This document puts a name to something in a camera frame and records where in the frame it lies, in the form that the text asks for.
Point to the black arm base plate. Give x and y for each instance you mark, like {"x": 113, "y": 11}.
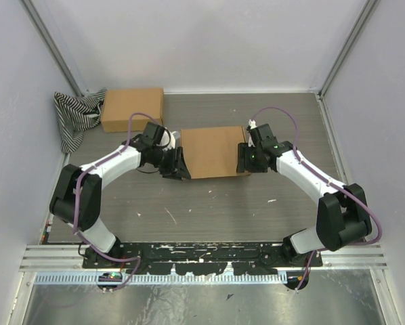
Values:
{"x": 200, "y": 258}

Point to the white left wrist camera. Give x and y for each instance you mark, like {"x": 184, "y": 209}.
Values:
{"x": 170, "y": 140}

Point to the brown cardboard box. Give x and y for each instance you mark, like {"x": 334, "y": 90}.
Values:
{"x": 120, "y": 104}

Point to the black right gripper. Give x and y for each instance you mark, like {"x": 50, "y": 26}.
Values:
{"x": 244, "y": 164}

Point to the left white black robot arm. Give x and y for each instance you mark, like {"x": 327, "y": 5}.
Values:
{"x": 78, "y": 193}

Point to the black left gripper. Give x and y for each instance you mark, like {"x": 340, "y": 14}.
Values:
{"x": 177, "y": 168}

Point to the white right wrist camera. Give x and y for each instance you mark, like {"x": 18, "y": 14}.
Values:
{"x": 252, "y": 131}

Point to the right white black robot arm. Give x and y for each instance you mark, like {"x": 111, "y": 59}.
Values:
{"x": 342, "y": 218}

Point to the aluminium front rail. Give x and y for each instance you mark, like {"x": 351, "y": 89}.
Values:
{"x": 60, "y": 257}

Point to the left aluminium corner post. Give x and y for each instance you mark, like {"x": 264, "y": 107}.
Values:
{"x": 43, "y": 20}

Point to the black white striped cloth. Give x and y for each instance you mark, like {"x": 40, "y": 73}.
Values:
{"x": 76, "y": 115}

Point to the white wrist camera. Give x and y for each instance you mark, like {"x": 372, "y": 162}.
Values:
{"x": 252, "y": 131}
{"x": 170, "y": 140}

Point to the slotted grey cable duct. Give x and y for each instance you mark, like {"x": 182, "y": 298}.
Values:
{"x": 116, "y": 278}

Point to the aluminium corner post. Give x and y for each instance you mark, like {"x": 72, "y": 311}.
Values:
{"x": 354, "y": 34}
{"x": 43, "y": 20}

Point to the right aluminium corner post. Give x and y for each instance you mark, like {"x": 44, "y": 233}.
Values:
{"x": 354, "y": 34}

